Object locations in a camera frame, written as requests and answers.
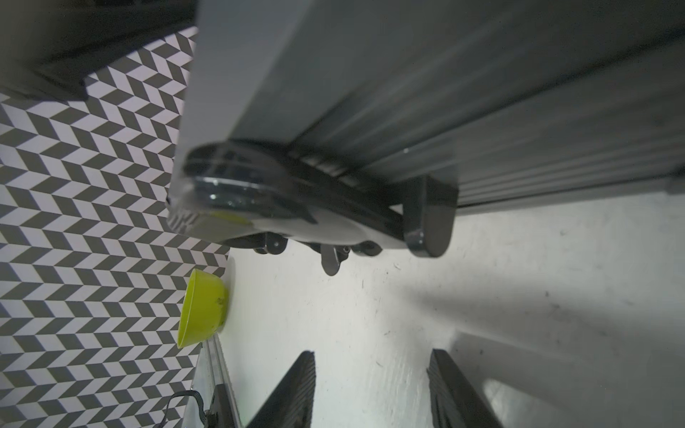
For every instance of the aluminium mounting rail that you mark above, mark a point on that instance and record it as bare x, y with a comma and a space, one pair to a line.
211, 380

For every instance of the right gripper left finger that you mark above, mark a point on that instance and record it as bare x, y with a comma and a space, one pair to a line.
291, 404

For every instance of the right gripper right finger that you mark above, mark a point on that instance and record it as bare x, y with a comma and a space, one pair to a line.
454, 401

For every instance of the yellow green bowl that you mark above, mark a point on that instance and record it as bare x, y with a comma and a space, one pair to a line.
204, 309

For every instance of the black poker case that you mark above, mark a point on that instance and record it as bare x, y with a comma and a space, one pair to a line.
364, 126

